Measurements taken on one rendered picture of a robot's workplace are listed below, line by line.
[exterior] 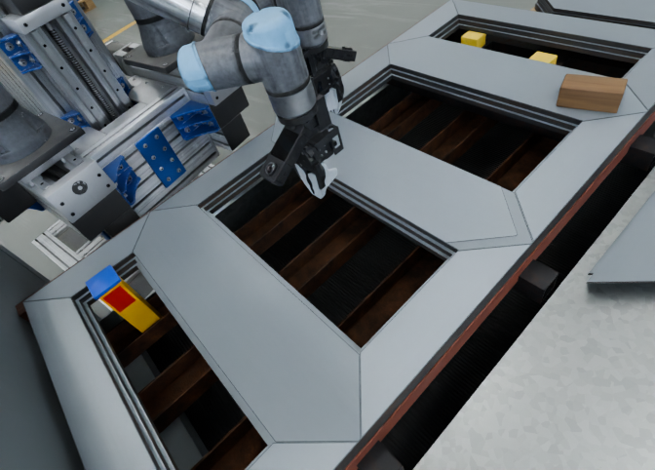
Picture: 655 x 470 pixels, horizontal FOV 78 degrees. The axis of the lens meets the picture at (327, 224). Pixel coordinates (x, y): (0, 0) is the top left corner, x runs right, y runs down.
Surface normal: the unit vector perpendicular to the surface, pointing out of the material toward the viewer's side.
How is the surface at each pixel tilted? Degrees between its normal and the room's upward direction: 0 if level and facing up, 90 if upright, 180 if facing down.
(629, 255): 0
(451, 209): 0
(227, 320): 0
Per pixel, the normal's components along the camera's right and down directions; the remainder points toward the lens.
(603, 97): -0.51, 0.72
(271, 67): -0.09, 0.76
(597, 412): -0.22, -0.64
